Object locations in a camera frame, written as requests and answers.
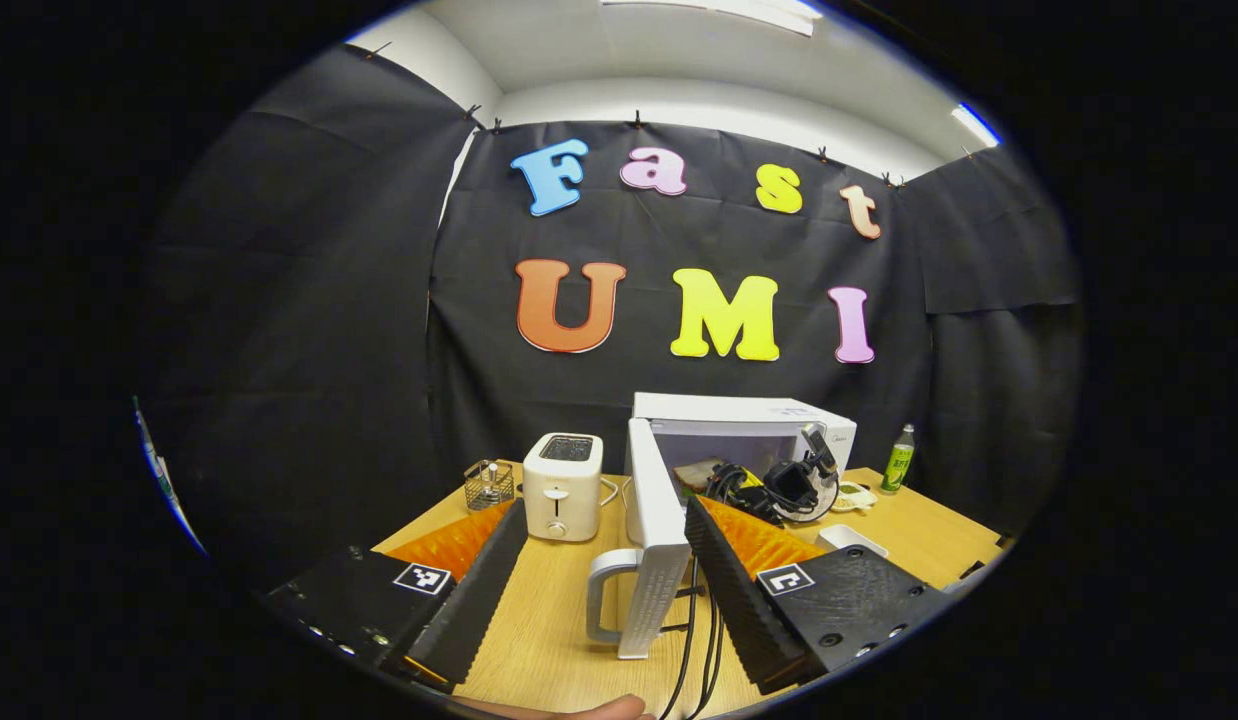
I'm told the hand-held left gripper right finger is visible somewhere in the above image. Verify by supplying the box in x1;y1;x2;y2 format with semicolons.
683;495;958;696

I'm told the white microwave oven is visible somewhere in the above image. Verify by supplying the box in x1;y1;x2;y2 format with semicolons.
586;392;858;661

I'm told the small ceiling light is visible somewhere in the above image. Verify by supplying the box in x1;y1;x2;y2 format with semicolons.
951;102;1002;149

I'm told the green drink bottle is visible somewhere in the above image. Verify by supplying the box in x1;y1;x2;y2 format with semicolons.
881;423;917;495

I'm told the white rectangular tray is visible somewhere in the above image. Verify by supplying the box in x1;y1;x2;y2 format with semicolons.
817;523;890;559

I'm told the sandwich with lettuce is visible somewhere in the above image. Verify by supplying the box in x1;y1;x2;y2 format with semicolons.
674;458;725;496

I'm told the wire mesh basket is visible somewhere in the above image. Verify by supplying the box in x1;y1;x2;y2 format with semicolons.
464;458;517;512

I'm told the black backdrop cloth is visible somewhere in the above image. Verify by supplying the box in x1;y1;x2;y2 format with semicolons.
139;45;1085;591

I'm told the white toaster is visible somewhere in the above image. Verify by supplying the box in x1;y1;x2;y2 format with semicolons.
522;432;605;543

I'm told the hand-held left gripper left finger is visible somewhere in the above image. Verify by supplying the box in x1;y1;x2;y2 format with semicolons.
259;497;531;693

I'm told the large ceiling light panel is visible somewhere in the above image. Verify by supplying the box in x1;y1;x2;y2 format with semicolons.
599;0;820;36

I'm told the black cable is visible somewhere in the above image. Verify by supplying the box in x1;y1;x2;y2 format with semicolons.
691;575;726;720
659;560;702;720

